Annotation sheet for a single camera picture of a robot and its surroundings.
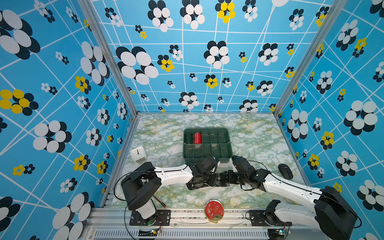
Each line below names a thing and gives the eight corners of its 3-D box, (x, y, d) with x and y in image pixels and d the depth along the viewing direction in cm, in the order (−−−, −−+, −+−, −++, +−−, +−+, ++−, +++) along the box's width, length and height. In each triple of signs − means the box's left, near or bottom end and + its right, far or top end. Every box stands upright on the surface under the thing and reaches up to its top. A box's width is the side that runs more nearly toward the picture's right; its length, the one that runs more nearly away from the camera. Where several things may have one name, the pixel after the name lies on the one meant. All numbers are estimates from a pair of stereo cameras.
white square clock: (134, 164, 95) (132, 162, 92) (131, 153, 100) (129, 150, 97) (147, 159, 97) (146, 156, 94) (144, 148, 102) (142, 145, 100)
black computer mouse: (282, 179, 88) (284, 177, 86) (277, 165, 93) (279, 163, 91) (291, 179, 88) (293, 177, 86) (285, 165, 93) (288, 163, 91)
